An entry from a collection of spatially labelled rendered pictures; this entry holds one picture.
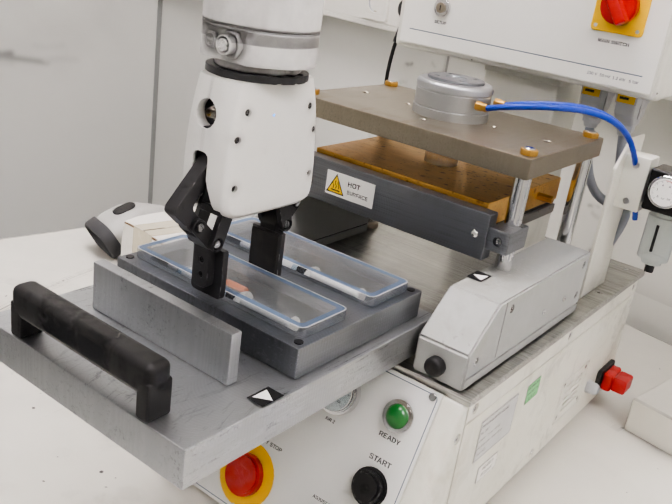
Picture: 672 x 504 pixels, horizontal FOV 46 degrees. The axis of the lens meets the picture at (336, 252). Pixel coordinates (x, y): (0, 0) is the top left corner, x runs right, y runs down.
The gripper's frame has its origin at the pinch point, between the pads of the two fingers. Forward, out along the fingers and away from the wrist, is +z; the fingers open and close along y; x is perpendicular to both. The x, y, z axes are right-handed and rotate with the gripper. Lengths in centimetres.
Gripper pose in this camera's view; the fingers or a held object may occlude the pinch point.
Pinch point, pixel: (238, 262)
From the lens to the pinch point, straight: 63.7
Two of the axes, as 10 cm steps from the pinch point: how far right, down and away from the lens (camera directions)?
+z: -1.3, 9.2, 3.6
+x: -7.8, -3.2, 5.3
